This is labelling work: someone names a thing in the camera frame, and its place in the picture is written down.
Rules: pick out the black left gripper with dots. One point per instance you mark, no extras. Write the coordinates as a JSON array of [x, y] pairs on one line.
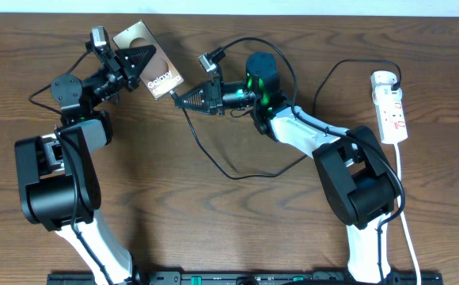
[[118, 70]]

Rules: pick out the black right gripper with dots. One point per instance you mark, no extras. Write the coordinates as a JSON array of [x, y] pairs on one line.
[[211, 105]]

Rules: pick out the bronze Galaxy smartphone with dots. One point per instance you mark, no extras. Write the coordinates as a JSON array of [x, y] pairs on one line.
[[159, 76]]

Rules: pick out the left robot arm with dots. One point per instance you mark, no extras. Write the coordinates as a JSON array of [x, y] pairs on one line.
[[57, 182]]

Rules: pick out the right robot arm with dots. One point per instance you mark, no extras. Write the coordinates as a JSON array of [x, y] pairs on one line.
[[358, 182]]

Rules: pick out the white charger plug adapter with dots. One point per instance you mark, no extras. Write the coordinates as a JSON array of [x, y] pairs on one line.
[[383, 77]]

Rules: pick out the white power strip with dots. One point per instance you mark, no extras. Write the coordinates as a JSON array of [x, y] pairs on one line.
[[390, 114]]

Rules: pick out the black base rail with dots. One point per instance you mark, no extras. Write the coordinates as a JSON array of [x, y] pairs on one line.
[[178, 278]]

